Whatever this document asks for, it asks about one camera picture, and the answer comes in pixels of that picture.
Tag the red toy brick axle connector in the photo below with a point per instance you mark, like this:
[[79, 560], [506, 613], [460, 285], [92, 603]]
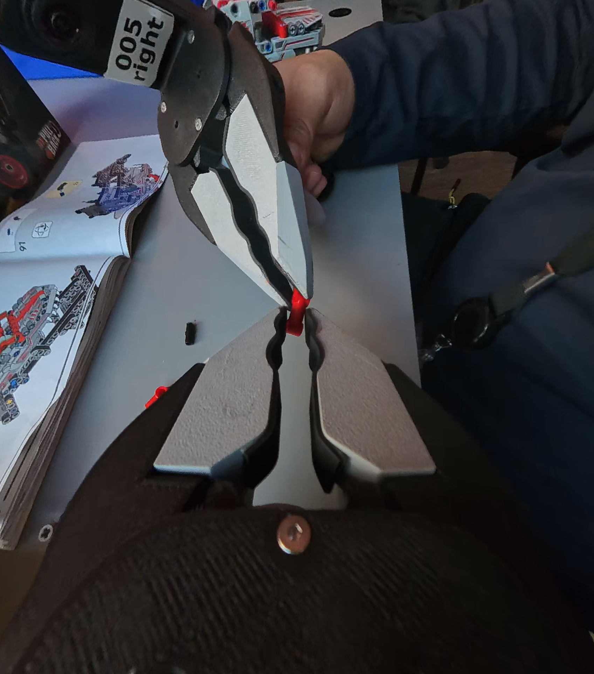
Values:
[[295, 316]]

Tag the person's right hand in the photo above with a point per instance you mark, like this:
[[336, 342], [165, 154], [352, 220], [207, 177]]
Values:
[[318, 105]]

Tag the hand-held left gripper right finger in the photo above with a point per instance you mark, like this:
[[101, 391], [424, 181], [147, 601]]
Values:
[[370, 416]]

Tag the red angled toy brick connector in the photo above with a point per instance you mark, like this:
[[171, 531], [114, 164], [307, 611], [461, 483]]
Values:
[[156, 396]]

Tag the black toy brick pin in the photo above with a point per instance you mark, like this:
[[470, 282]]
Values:
[[190, 333]]

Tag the person's navy clothed torso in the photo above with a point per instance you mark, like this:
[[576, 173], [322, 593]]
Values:
[[565, 421]]

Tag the grey red toy vehicle model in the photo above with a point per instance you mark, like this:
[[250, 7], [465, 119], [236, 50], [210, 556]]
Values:
[[286, 31]]

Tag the black toy set box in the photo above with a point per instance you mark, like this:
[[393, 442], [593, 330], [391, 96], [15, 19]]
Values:
[[2, 147]]

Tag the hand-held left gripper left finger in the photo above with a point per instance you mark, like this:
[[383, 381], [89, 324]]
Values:
[[223, 410]]

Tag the open instruction booklet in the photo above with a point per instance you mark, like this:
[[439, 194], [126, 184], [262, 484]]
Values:
[[39, 316]]

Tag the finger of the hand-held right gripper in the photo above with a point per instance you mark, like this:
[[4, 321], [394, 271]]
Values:
[[223, 221], [270, 184]]

